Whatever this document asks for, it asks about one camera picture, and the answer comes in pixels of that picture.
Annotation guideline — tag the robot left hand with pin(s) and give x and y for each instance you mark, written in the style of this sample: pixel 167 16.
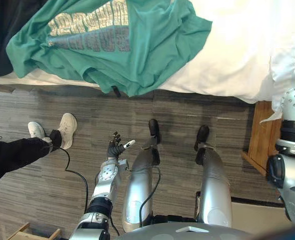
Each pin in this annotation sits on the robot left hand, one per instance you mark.
pixel 114 150

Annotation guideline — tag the robot left arm silver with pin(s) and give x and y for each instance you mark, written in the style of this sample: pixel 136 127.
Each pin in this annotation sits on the robot left arm silver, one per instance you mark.
pixel 105 180

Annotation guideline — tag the robot right arm silver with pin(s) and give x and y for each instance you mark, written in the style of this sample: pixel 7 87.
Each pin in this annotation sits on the robot right arm silver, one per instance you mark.
pixel 293 155

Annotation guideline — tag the white bed sheet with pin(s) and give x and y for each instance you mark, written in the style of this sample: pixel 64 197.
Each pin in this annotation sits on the white bed sheet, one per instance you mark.
pixel 237 50

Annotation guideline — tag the black cloth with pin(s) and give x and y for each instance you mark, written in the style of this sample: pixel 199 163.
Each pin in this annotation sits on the black cloth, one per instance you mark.
pixel 2 30

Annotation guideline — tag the robot left foot dark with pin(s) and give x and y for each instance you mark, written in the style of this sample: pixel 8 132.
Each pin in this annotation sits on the robot left foot dark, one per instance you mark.
pixel 153 130

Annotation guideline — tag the robot foot dark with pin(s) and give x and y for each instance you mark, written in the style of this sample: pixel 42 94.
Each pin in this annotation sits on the robot foot dark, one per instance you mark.
pixel 202 136
pixel 153 130

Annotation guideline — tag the robot left leg silver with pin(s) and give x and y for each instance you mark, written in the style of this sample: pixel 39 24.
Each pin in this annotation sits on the robot left leg silver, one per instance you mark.
pixel 138 190

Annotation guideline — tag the robot leg silver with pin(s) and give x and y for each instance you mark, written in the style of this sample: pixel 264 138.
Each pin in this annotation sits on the robot leg silver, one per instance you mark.
pixel 138 190
pixel 216 190

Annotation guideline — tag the person's white shoe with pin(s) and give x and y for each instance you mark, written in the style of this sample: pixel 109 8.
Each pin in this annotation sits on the person's white shoe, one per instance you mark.
pixel 68 130
pixel 36 129

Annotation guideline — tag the robot right foot dark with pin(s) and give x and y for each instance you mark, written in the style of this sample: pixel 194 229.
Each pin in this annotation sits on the robot right foot dark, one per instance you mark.
pixel 202 136

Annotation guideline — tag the green printed t-shirt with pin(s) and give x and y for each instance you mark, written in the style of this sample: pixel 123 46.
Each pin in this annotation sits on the green printed t-shirt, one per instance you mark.
pixel 142 60

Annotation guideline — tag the person's leg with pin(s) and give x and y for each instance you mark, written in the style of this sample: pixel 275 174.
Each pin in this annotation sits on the person's leg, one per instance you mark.
pixel 15 155

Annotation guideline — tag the robot torso grey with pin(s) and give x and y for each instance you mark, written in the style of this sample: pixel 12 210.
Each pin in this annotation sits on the robot torso grey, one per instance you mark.
pixel 187 231

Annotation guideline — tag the robot right leg silver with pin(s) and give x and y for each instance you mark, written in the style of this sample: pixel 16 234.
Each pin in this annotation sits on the robot right leg silver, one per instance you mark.
pixel 216 190

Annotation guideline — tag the wooden bedside furniture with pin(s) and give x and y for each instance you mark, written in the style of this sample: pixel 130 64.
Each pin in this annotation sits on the wooden bedside furniture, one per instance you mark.
pixel 262 140

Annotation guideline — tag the wooden frame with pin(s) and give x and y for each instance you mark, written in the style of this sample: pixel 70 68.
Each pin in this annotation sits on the wooden frame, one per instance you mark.
pixel 35 232

